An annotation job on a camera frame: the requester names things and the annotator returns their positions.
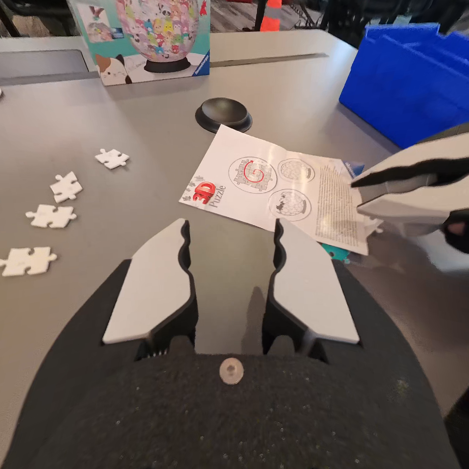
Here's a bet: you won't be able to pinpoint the colourful puzzle ball box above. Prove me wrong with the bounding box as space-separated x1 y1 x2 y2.
66 0 211 86

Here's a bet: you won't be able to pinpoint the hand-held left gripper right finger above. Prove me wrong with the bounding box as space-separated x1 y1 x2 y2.
262 219 360 358

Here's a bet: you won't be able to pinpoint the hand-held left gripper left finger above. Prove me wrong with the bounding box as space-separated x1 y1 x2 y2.
102 219 199 358

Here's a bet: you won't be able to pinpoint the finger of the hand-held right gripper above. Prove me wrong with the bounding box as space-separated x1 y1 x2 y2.
356 181 469 237
350 132 469 189

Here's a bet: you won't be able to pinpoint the blue object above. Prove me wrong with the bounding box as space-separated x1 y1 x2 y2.
339 23 469 149

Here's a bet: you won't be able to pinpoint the white printed instruction leaflet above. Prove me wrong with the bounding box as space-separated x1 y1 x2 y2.
179 124 383 256

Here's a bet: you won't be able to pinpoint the orange striped cones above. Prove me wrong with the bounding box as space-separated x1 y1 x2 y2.
260 0 283 32

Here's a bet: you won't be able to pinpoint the black round stand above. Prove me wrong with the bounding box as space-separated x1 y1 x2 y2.
195 97 253 133

